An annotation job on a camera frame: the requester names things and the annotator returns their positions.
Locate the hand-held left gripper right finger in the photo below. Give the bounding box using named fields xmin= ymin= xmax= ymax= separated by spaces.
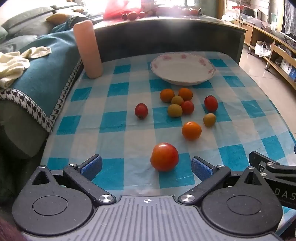
xmin=178 ymin=156 xmax=265 ymax=206

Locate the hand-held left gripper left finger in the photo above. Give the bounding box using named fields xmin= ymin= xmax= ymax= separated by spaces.
xmin=31 ymin=155 xmax=117 ymax=207

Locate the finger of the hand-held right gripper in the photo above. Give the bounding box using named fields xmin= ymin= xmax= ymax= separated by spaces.
xmin=248 ymin=151 xmax=296 ymax=179

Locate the large red-orange tomato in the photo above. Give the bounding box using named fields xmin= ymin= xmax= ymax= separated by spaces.
xmin=150 ymin=142 xmax=179 ymax=172

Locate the small orange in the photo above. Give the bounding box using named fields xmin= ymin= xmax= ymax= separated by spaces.
xmin=178 ymin=88 xmax=193 ymax=101
xmin=182 ymin=121 xmax=202 ymax=141
xmin=160 ymin=88 xmax=175 ymax=103

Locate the yellow-green jujube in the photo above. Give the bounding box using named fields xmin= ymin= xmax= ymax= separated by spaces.
xmin=168 ymin=104 xmax=183 ymax=118
xmin=203 ymin=113 xmax=216 ymax=128
xmin=171 ymin=95 xmax=184 ymax=106

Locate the small red tomato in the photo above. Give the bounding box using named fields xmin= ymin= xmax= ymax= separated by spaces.
xmin=135 ymin=103 xmax=148 ymax=120
xmin=204 ymin=95 xmax=218 ymax=113
xmin=181 ymin=100 xmax=195 ymax=115

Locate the white floral plate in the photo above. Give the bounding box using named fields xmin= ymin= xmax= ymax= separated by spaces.
xmin=150 ymin=53 xmax=216 ymax=86

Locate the blue white checkered tablecloth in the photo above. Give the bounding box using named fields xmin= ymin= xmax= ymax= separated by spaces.
xmin=40 ymin=51 xmax=296 ymax=232

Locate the grey-green sofa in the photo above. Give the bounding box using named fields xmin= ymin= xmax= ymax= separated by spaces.
xmin=0 ymin=97 xmax=49 ymax=160

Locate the blue white box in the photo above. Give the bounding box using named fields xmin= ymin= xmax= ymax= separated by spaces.
xmin=280 ymin=58 xmax=296 ymax=81

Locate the teal blanket houndstooth trim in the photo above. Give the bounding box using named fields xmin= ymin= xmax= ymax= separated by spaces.
xmin=0 ymin=16 xmax=84 ymax=134

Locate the dark red fleece clothing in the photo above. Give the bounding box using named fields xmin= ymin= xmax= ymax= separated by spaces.
xmin=0 ymin=217 xmax=26 ymax=241

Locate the white plastic bag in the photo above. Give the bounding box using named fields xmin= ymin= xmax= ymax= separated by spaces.
xmin=254 ymin=40 xmax=271 ymax=56

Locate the wooden shelf cabinet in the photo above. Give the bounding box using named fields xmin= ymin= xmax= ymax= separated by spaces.
xmin=233 ymin=18 xmax=296 ymax=90

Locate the pink ribbed cylinder vase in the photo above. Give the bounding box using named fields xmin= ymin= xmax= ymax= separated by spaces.
xmin=73 ymin=20 xmax=103 ymax=79

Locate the cream cloth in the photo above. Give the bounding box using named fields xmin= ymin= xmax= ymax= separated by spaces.
xmin=0 ymin=46 xmax=52 ymax=89

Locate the dark coffee table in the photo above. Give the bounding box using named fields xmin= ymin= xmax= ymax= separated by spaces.
xmin=92 ymin=13 xmax=248 ymax=66

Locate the white lace cloth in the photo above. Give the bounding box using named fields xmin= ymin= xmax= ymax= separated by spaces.
xmin=282 ymin=0 xmax=296 ymax=36

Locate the yellow cushion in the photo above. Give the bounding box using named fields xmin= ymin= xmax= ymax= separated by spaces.
xmin=46 ymin=13 xmax=70 ymax=24

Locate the heap of cherry tomatoes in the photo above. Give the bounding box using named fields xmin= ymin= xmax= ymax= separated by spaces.
xmin=121 ymin=7 xmax=200 ymax=21

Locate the grey pillow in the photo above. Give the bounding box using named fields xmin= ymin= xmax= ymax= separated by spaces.
xmin=0 ymin=6 xmax=58 ymax=36

